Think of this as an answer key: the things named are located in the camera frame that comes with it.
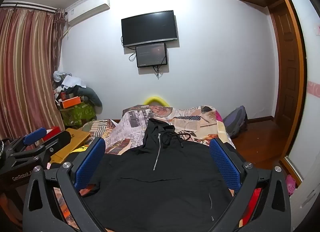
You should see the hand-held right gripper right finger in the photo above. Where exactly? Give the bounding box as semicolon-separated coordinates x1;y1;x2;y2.
209;137;293;232

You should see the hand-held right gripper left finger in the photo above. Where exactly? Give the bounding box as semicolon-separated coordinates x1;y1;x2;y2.
22;137;110;232

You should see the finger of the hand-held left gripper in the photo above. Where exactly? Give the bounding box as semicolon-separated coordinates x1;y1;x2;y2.
10;130;72;166
5;127;48;158

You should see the black zip hoodie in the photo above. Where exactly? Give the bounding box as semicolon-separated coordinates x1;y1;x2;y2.
80;118;237;231

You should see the pile of clothes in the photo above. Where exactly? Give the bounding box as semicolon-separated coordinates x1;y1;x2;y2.
52;70;103;112

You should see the red box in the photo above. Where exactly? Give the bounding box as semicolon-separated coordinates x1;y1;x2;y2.
42;126;62;141

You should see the yellow wooden table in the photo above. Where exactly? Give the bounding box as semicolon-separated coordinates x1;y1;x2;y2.
50;128;91;165

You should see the green patterned bag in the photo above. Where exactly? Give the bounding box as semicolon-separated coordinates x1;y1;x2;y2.
60;103;97;128

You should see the orange box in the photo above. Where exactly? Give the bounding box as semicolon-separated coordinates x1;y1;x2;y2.
61;97;82;109

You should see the grey backpack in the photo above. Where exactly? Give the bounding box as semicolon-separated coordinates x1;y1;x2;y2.
222;105;249;139

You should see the newspaper printed blanket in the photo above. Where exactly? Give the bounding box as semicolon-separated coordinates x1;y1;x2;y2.
51;104;263;232

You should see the striped red curtain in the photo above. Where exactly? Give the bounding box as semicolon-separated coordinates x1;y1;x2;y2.
0;7;67;146

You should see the pink slipper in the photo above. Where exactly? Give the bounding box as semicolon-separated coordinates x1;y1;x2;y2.
285;174;297;196

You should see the wooden door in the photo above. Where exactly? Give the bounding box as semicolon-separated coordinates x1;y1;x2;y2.
269;0;305;175

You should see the white air conditioner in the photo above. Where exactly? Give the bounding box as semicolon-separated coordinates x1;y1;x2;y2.
65;0;110;27

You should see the yellow foam ring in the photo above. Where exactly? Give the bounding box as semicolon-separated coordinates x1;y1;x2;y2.
144;95;171;108

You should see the black monitor cable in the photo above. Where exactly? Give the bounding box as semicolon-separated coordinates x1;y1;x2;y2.
153;64;164;80

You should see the small black wall monitor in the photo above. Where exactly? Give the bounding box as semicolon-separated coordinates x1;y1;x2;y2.
135;43;168;68

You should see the black wall television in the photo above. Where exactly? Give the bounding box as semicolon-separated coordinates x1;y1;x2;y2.
121;10;178;48

